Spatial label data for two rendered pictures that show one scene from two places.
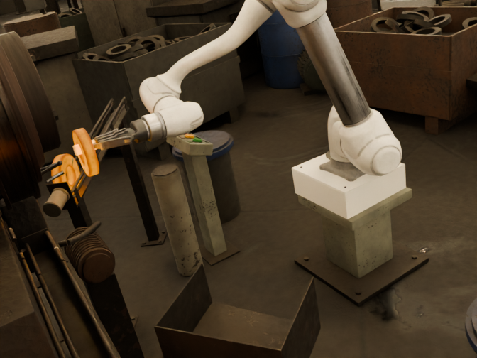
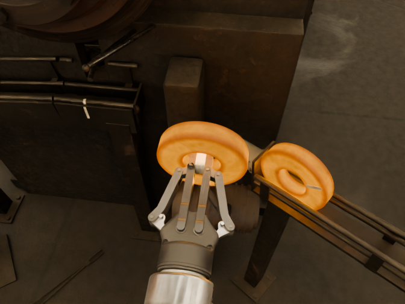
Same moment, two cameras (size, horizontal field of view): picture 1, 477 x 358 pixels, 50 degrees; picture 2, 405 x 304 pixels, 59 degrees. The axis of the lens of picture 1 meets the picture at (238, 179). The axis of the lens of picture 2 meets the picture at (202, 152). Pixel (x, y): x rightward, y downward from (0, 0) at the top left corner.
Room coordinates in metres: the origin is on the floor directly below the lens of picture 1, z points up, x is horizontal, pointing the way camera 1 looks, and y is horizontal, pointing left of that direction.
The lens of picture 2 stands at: (1.73, 0.17, 1.32)
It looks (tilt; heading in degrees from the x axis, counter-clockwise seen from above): 54 degrees down; 124
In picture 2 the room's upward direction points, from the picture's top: straight up
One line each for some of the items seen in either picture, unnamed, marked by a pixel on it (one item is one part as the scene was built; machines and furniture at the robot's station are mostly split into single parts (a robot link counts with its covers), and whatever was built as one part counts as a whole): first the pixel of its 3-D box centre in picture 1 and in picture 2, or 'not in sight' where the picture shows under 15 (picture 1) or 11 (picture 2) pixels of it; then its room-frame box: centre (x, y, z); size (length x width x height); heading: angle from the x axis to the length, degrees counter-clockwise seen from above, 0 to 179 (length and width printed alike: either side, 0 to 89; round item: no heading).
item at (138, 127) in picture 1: (131, 133); (188, 243); (1.61, 0.32, 0.83); 0.09 x 0.08 x 0.07; 116
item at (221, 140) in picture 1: (210, 178); not in sight; (2.46, 0.15, 0.21); 0.32 x 0.32 x 0.43
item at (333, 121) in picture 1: (350, 128); not in sight; (1.78, -0.45, 0.63); 0.18 x 0.16 x 0.22; 7
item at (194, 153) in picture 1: (203, 195); not in sight; (2.09, 0.17, 0.31); 0.24 x 0.16 x 0.62; 26
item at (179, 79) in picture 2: (28, 231); (186, 107); (1.36, 0.65, 0.68); 0.11 x 0.08 x 0.24; 116
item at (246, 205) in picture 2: (106, 300); (214, 235); (1.51, 0.55, 0.27); 0.22 x 0.13 x 0.53; 26
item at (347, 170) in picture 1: (346, 159); not in sight; (1.80, -0.43, 0.49); 0.22 x 0.18 x 0.06; 29
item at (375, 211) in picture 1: (353, 196); not in sight; (1.79, -0.44, 0.33); 0.32 x 0.32 x 0.04; 27
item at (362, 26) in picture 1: (418, 62); not in sight; (3.38, -1.36, 0.33); 0.93 x 0.73 x 0.66; 33
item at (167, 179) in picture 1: (178, 221); not in sight; (1.99, 0.30, 0.26); 0.12 x 0.12 x 0.52
